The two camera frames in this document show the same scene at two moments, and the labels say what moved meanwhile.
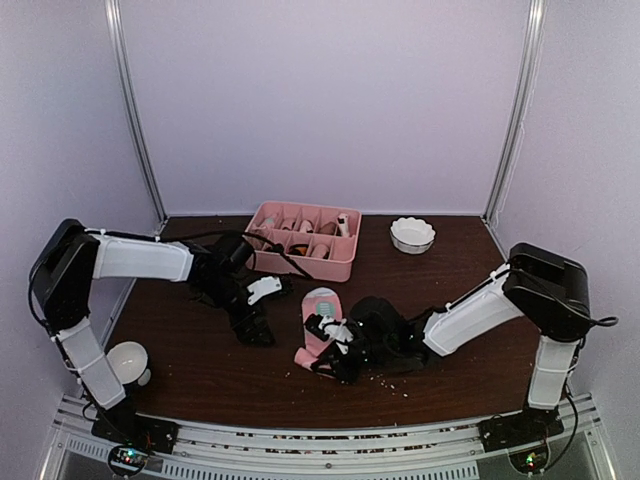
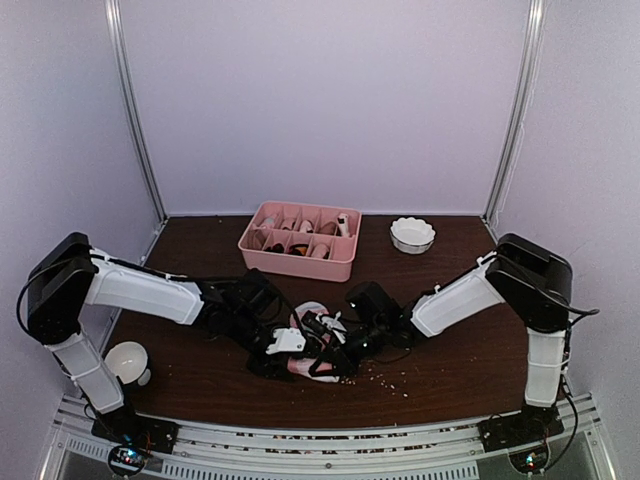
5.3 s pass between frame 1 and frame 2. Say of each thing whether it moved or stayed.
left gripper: moved
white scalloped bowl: stayed
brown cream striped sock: stayed
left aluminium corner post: stayed
